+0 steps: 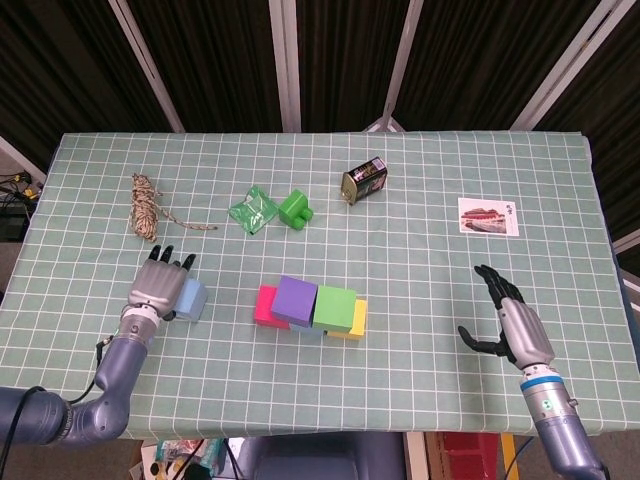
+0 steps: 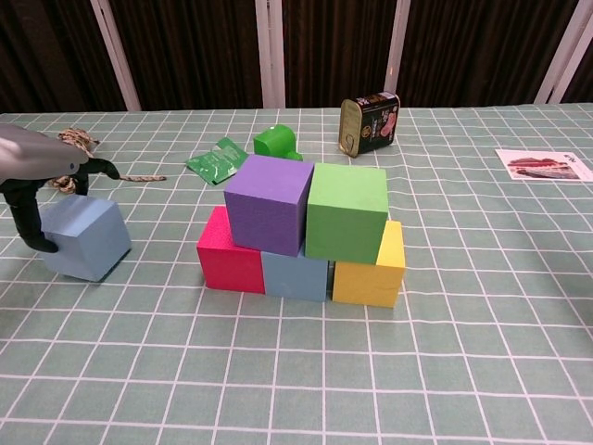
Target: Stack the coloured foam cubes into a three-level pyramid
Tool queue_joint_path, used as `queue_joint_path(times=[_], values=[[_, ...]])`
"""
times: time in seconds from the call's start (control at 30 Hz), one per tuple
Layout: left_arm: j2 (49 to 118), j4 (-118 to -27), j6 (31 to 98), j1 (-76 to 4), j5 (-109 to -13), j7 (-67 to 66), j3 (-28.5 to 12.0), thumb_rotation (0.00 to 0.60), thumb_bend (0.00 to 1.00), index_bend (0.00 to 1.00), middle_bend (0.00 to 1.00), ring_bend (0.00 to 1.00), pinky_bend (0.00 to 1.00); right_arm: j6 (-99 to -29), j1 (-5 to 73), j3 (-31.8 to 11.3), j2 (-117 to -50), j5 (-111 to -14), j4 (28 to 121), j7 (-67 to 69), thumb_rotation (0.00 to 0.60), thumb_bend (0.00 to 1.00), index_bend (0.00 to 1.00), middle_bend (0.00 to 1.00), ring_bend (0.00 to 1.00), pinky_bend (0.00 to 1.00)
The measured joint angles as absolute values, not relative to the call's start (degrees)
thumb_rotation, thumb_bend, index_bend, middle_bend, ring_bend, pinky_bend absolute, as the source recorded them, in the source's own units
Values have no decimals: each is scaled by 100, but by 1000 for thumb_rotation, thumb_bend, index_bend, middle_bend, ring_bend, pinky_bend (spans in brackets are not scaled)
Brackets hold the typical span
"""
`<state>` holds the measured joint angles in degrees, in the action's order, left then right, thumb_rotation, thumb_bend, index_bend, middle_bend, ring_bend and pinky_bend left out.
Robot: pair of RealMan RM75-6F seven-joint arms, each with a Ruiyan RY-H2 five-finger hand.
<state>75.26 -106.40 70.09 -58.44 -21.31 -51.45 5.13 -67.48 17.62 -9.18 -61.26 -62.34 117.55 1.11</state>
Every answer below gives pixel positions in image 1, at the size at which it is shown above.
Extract red box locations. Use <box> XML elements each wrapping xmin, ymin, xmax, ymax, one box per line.
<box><xmin>442</xmin><ymin>432</ymin><xmax>501</xmax><ymax>480</ymax></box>

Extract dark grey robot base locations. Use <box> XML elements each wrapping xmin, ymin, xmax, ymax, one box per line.
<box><xmin>239</xmin><ymin>433</ymin><xmax>406</xmax><ymax>480</ymax></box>

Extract postcard with red building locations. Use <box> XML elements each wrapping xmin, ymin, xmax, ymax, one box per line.
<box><xmin>457</xmin><ymin>196</ymin><xmax>520</xmax><ymax>237</ymax></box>

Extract white metal frame post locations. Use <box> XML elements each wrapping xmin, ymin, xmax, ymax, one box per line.
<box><xmin>362</xmin><ymin>0</ymin><xmax>426</xmax><ymax>133</ymax></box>
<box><xmin>108</xmin><ymin>0</ymin><xmax>186</xmax><ymax>133</ymax></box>
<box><xmin>612</xmin><ymin>232</ymin><xmax>640</xmax><ymax>256</ymax></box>
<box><xmin>268</xmin><ymin>0</ymin><xmax>303</xmax><ymax>133</ymax></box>
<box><xmin>512</xmin><ymin>0</ymin><xmax>619</xmax><ymax>131</ymax></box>
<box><xmin>0</xmin><ymin>135</ymin><xmax>49</xmax><ymax>184</ymax></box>

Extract yellow foam cube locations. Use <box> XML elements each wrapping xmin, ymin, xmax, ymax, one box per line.
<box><xmin>327</xmin><ymin>298</ymin><xmax>369</xmax><ymax>341</ymax></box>

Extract black equipment box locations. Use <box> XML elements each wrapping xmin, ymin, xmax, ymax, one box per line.
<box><xmin>0</xmin><ymin>197</ymin><xmax>32</xmax><ymax>242</ymax></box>

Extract pink foam cube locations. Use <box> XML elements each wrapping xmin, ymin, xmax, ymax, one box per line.
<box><xmin>253</xmin><ymin>285</ymin><xmax>292</xmax><ymax>330</ymax></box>

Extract colourful printed bag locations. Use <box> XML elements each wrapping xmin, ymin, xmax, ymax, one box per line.
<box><xmin>155</xmin><ymin>438</ymin><xmax>227</xmax><ymax>479</ymax></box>

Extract green checked tablecloth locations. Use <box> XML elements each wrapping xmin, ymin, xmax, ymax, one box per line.
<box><xmin>9</xmin><ymin>130</ymin><xmax>640</xmax><ymax>435</ymax></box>

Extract cables with yellow plugs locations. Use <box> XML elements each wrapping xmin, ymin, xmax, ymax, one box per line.
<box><xmin>0</xmin><ymin>172</ymin><xmax>42</xmax><ymax>201</ymax></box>

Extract braided rope bundle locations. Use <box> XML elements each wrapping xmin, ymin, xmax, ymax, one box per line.
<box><xmin>130</xmin><ymin>172</ymin><xmax>219</xmax><ymax>244</ymax></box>

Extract green foam cube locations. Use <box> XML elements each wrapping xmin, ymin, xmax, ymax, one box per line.
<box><xmin>312</xmin><ymin>284</ymin><xmax>358</xmax><ymax>332</ymax></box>

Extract black luncheon meat tin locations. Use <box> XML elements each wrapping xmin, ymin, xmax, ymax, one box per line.
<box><xmin>341</xmin><ymin>155</ymin><xmax>388</xmax><ymax>206</ymax></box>

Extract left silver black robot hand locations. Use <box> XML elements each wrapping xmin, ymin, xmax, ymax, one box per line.
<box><xmin>127</xmin><ymin>243</ymin><xmax>197</xmax><ymax>321</ymax></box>

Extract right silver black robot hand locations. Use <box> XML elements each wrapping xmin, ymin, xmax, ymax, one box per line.
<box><xmin>457</xmin><ymin>264</ymin><xmax>556</xmax><ymax>374</ymax></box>

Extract green foil sachet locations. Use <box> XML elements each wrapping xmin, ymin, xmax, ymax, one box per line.
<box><xmin>228</xmin><ymin>185</ymin><xmax>279</xmax><ymax>236</ymax></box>

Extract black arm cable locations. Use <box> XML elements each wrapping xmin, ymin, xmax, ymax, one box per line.
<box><xmin>0</xmin><ymin>332</ymin><xmax>121</xmax><ymax>480</ymax></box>

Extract purple foam cube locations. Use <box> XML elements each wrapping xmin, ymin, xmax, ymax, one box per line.
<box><xmin>271</xmin><ymin>275</ymin><xmax>320</xmax><ymax>325</ymax></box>

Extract green plastic building brick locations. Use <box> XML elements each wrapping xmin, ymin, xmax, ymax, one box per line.
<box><xmin>277</xmin><ymin>189</ymin><xmax>316</xmax><ymax>231</ymax></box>

